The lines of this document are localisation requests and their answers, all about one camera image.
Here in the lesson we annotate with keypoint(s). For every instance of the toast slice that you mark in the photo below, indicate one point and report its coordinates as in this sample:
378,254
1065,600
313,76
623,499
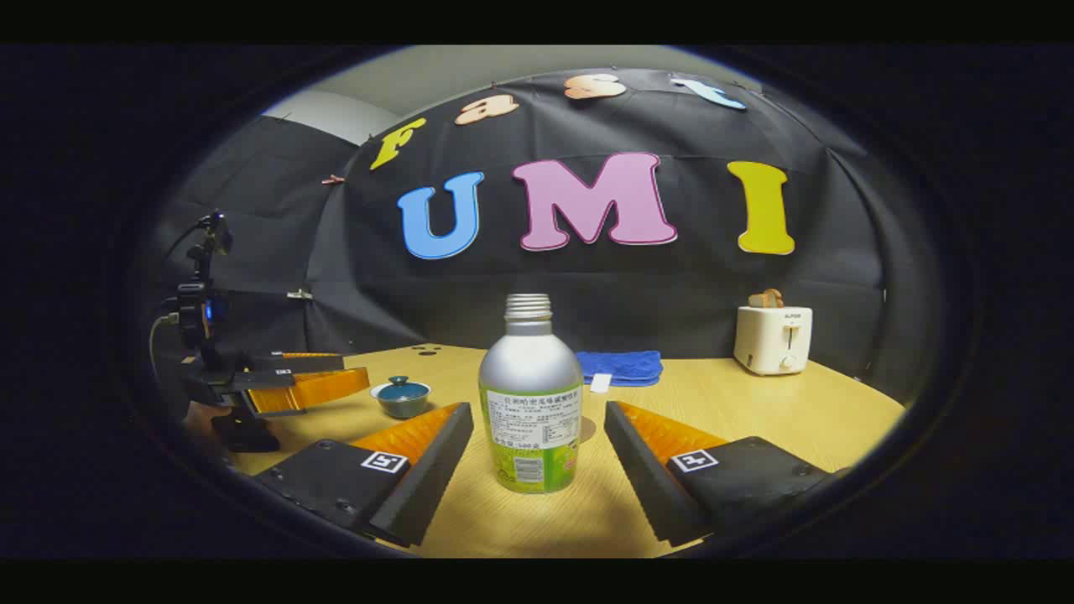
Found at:
765,299

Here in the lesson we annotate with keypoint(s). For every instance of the black backdrop cloth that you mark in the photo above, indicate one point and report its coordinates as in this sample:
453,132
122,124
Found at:
587,285

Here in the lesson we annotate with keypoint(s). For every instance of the round brown coaster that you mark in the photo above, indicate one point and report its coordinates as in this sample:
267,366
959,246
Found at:
588,429

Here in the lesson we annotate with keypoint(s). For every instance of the white teal teacup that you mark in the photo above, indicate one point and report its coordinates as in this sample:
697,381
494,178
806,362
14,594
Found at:
403,406

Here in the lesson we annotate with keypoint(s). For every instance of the white towel tag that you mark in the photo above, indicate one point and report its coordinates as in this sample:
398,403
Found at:
601,383

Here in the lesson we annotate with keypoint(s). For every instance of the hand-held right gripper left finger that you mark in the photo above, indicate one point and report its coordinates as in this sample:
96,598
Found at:
436,470

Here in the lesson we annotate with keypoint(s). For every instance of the metal cloth clip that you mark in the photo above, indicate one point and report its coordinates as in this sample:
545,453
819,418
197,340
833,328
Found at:
299,294

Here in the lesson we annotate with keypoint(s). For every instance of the blue folded towel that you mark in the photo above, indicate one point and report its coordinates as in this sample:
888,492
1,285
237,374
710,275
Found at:
621,366

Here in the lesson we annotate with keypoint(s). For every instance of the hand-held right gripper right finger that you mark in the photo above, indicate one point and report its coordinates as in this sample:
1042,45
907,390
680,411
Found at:
642,474

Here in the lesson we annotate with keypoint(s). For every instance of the teal teacup lid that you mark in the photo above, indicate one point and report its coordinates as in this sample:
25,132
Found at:
400,386

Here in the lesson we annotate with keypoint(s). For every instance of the silver green-label water bottle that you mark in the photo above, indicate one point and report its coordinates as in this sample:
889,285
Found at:
530,394

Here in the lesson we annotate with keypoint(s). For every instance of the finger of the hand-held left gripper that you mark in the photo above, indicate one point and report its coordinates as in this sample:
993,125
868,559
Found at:
294,363
319,388

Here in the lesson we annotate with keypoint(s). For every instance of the white toaster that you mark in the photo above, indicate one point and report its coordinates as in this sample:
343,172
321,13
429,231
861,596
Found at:
770,340

